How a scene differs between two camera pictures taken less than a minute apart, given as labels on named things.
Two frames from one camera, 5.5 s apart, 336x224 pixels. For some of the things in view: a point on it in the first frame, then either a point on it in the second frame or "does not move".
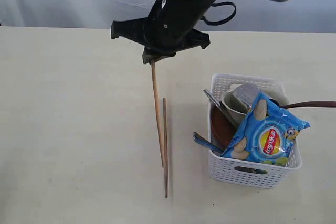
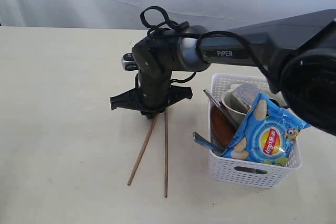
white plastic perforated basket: (240, 172) does not move
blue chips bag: (267, 135) does not move
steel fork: (215, 149) does not move
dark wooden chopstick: (165, 146) does not move
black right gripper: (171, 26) to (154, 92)
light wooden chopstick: (154, 73) to (133, 173)
